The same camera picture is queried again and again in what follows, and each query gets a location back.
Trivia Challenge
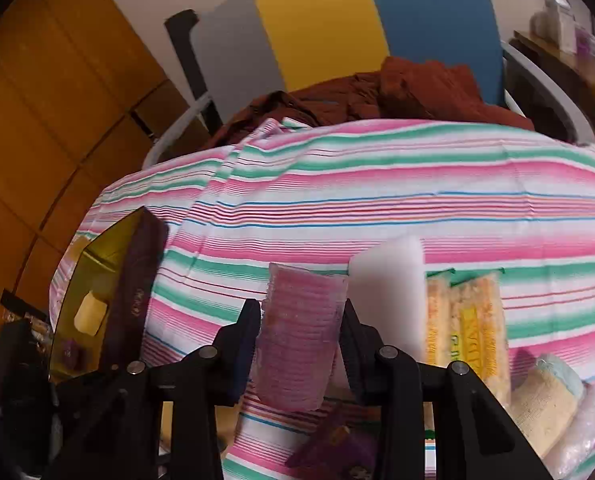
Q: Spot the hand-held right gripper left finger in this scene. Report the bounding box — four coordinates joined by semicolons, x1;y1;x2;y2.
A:
42;299;262;480

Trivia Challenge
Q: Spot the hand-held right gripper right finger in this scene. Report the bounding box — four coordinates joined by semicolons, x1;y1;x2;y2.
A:
338;299;553;480

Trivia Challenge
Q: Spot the pink cotton pad packet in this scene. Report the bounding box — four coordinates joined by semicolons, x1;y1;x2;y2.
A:
252;262;349;413

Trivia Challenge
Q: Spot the white rectangular box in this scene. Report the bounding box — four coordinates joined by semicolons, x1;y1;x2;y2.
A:
348;235;428;366

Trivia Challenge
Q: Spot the purple snack packet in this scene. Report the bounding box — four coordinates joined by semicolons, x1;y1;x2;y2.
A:
285;402;383;480

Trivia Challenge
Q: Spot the yellow snack packet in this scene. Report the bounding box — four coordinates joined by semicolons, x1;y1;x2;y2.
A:
450;270;511;406
425;272;461;368

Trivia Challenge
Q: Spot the gold metal tin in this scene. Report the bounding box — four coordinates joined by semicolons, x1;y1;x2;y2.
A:
48;207;171;386

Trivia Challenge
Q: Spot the beige sponge with wrap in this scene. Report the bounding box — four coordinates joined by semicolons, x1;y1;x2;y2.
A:
510;354;585;461

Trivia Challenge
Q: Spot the clear plastic bag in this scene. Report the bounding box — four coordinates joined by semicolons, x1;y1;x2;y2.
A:
542;382;595;480

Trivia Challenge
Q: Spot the red-brown jacket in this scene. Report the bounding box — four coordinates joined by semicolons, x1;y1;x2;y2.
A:
202;56;535;151

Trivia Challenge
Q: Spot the wooden wardrobe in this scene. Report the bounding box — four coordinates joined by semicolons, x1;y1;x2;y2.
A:
0;0;213;321

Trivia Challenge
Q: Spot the grey yellow blue chair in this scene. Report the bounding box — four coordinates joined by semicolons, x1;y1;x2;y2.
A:
142;0;595;171

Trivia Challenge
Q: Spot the wooden side table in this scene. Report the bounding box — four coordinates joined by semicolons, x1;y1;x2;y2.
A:
507;30;595;111

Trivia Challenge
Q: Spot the white carton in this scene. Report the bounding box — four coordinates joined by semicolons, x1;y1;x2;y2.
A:
531;0;578;56

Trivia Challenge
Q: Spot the pink small box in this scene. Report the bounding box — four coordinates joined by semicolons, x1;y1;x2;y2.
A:
575;25;595;61

